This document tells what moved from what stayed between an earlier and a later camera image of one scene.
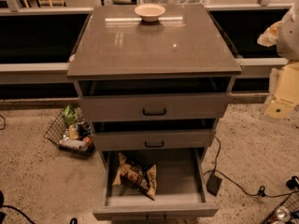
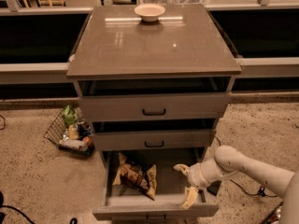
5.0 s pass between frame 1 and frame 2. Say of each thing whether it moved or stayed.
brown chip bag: stayed
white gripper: moved
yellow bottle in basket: stayed
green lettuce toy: stayed
